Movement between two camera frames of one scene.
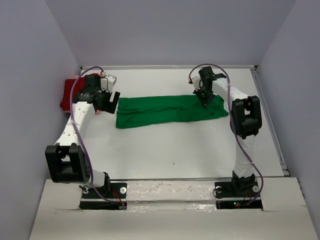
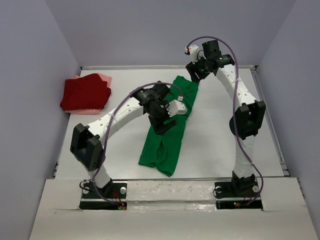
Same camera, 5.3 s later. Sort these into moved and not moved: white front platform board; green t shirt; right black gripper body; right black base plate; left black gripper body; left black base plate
Moved: green t shirt; right black gripper body; left black gripper body
Not moved: left black base plate; white front platform board; right black base plate
